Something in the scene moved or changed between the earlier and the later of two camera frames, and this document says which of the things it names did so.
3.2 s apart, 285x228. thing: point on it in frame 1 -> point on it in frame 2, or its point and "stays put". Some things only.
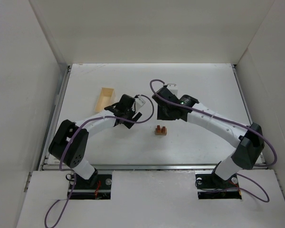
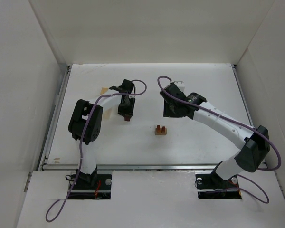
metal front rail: x=144 y=167 stays put
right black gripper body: x=165 y=111 -> x=169 y=110
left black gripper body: x=129 y=117 -> x=126 y=110
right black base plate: x=212 y=186 stays put
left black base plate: x=98 y=187 stays put
